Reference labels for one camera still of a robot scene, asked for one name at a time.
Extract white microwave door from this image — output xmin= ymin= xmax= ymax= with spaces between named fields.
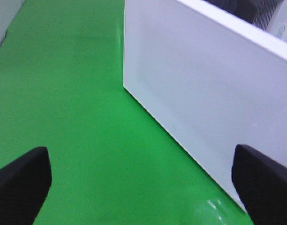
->
xmin=123 ymin=0 xmax=287 ymax=207

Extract white microwave oven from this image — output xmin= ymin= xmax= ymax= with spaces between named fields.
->
xmin=252 ymin=0 xmax=287 ymax=42

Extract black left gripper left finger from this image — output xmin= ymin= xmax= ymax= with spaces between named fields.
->
xmin=0 ymin=147 xmax=52 ymax=225

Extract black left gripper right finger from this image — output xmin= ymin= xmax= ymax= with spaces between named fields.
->
xmin=232 ymin=144 xmax=287 ymax=225

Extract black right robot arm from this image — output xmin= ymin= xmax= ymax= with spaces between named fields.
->
xmin=207 ymin=0 xmax=259 ymax=23

